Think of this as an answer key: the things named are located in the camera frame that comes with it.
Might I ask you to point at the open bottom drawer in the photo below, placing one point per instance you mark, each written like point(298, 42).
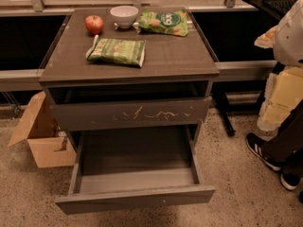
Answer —
point(134, 168)

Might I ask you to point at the red apple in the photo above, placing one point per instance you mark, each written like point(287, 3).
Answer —
point(94, 24)

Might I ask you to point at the white ceramic bowl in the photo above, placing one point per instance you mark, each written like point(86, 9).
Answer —
point(124, 16)

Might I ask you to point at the scratched grey middle drawer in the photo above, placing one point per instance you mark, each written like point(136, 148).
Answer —
point(130, 114)

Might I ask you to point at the open cardboard box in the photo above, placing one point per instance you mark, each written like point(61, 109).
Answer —
point(49, 145)

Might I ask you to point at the green jalapeno chip bag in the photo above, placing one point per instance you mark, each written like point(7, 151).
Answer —
point(117, 51)

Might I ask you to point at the black side table stand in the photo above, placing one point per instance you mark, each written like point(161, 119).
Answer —
point(227, 111)

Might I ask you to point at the dark grey drawer cabinet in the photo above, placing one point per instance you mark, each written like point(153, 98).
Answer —
point(174, 68)

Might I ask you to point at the black sneaker with white stripes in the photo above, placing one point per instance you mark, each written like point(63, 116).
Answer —
point(254, 143)

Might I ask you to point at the green snack bag with logo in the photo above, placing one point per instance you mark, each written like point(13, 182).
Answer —
point(171, 23)

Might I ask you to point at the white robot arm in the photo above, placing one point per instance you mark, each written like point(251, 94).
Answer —
point(284, 90)

